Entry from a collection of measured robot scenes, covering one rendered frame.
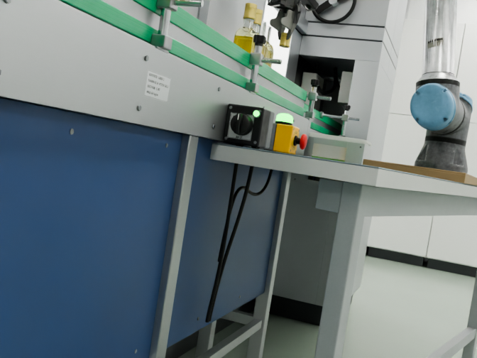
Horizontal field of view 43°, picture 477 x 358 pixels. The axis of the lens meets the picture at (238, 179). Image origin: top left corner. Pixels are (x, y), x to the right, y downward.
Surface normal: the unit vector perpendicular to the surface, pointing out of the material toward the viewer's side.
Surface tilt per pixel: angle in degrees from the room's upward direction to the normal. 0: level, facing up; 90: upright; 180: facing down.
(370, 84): 90
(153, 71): 90
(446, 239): 90
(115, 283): 90
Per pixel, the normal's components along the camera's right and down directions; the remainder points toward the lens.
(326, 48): -0.33, -0.01
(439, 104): -0.55, 0.04
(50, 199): 0.93, 0.16
